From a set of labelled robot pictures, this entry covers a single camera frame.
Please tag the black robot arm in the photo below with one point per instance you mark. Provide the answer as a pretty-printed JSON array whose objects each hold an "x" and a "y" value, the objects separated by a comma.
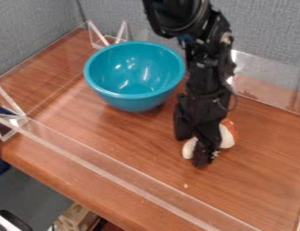
[{"x": 203, "y": 30}]

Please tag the clear acrylic left barrier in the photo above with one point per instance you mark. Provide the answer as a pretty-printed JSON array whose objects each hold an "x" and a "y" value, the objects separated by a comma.
[{"x": 53, "y": 60}]

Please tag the blue plastic bowl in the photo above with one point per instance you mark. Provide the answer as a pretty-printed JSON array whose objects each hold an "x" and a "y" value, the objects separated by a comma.
[{"x": 135, "y": 74}]

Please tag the clear acrylic front barrier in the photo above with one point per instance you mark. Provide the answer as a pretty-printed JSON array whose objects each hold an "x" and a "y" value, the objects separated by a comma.
[{"x": 117, "y": 163}]

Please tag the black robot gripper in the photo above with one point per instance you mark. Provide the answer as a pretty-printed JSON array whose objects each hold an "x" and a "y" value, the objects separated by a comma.
[{"x": 204, "y": 105}]

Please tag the clear acrylic barrier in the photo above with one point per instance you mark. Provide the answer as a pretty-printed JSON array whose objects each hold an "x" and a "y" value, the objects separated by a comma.
[
  {"x": 267, "y": 81},
  {"x": 53, "y": 60},
  {"x": 117, "y": 163}
]

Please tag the clear acrylic back barrier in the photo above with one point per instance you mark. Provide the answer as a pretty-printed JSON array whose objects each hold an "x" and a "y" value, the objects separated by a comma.
[{"x": 267, "y": 81}]

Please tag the light wooden block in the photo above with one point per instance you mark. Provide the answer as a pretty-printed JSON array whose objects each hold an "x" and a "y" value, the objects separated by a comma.
[{"x": 77, "y": 218}]

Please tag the black white object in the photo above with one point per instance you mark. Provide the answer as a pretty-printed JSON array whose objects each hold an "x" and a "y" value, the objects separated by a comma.
[{"x": 12, "y": 223}]

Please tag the white brown toy mushroom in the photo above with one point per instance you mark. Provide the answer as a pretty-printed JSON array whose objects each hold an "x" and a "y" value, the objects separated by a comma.
[{"x": 230, "y": 137}]

